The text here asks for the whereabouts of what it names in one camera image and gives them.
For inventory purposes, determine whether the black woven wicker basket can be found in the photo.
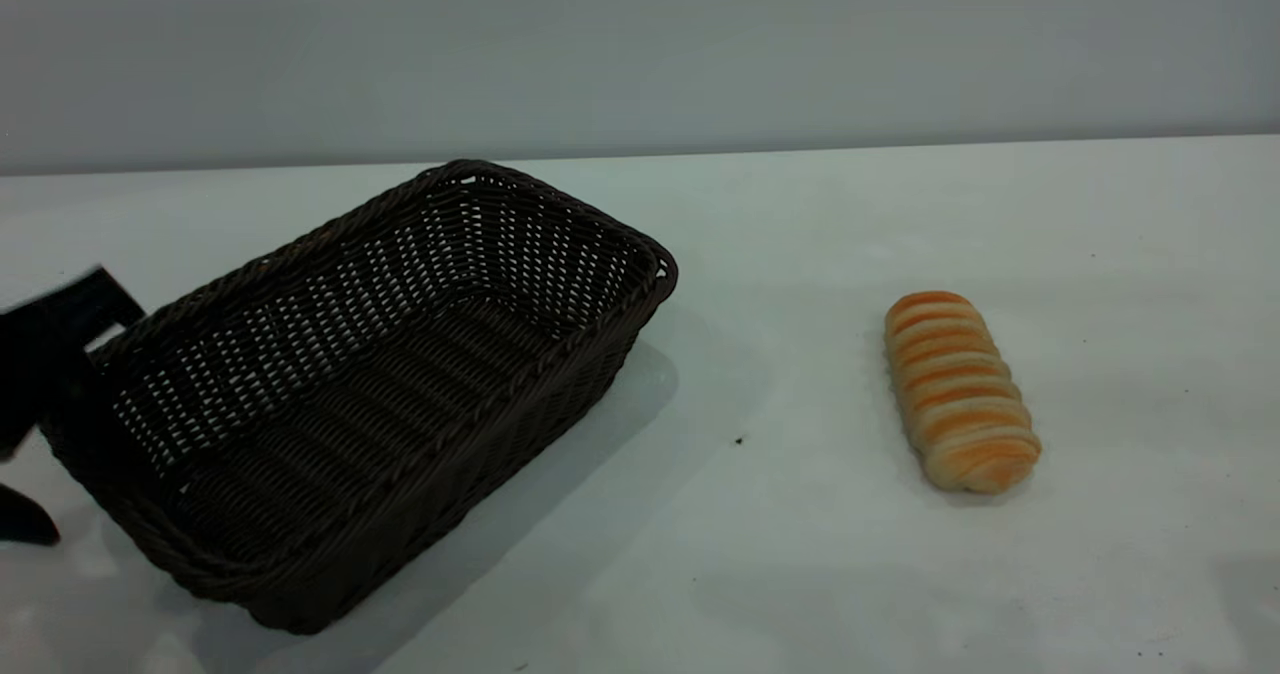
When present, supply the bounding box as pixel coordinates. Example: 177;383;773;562
40;159;679;637

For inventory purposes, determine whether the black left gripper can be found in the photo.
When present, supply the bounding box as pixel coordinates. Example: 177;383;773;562
0;265;147;547

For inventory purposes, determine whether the striped orange bread roll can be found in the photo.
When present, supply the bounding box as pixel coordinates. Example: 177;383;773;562
884;291;1043;496

